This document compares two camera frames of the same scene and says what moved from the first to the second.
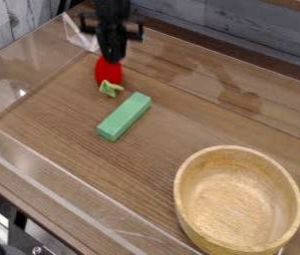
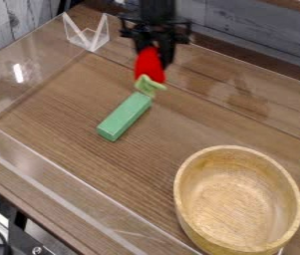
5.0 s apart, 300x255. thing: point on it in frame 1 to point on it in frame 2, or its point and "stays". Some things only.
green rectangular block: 115,126 stays
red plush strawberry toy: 111,72 to 149,64
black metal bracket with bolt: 22,242 stays
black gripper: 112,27 to 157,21
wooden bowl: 238,201 stays
